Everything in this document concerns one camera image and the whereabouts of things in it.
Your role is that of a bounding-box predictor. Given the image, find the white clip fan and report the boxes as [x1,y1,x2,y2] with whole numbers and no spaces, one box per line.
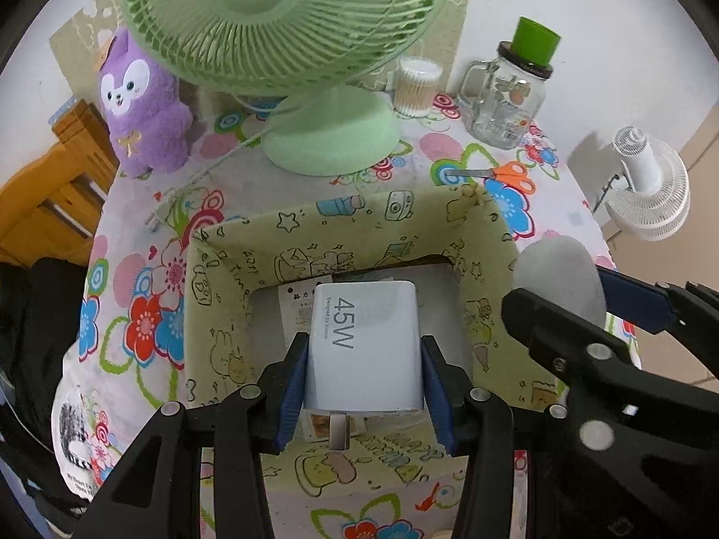
[604,126,691,242]

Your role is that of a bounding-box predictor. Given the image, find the purple plush toy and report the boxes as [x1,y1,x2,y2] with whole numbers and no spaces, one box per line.
[97,27,195,179]

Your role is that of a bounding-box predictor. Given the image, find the white fan power cord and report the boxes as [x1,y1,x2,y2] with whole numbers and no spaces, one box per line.
[149,124,276,231]

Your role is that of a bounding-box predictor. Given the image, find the wooden chair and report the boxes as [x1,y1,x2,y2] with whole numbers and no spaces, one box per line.
[0,98,121,267]

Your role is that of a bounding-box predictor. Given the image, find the orange handled scissors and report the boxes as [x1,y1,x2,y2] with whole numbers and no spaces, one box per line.
[446,162,534,192]

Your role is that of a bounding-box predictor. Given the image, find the yellow-green fabric storage box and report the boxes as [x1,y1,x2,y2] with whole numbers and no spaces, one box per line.
[182,185,563,500]

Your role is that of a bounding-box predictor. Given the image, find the clear cotton swab jar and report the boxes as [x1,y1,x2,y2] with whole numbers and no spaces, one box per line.
[392,57,444,119]

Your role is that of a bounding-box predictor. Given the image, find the glass jar mug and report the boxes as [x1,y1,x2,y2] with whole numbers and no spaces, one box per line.
[457,42,554,150]

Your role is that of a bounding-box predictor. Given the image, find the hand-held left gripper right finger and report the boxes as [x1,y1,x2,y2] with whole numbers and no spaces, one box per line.
[420,335,610,539]

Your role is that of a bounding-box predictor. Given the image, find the black fan cable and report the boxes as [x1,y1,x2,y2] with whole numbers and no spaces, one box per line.
[590,174,621,214]

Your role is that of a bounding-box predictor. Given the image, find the white round object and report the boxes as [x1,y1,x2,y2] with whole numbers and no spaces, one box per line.
[512,237,608,329]

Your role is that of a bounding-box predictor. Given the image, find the black cloth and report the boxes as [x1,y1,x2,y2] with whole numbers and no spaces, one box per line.
[0,261,91,517]

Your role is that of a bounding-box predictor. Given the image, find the large white charger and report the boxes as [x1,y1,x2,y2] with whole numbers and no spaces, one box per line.
[303,279,425,450]

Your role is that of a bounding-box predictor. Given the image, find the green plastic cup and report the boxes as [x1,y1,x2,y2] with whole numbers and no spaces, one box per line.
[511,17,563,67]

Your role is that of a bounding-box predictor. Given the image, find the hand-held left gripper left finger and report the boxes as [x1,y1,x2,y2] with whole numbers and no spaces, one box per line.
[87,332,311,539]

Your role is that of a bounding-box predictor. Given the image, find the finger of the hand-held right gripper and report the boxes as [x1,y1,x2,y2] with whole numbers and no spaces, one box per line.
[596,266,719,383]
[501,287,719,423]

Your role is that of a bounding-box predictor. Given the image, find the white printed cloth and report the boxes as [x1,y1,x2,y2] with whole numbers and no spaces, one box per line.
[50,371,113,503]

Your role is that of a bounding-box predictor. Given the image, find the green desk fan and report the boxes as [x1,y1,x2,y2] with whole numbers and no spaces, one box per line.
[119,0,450,177]

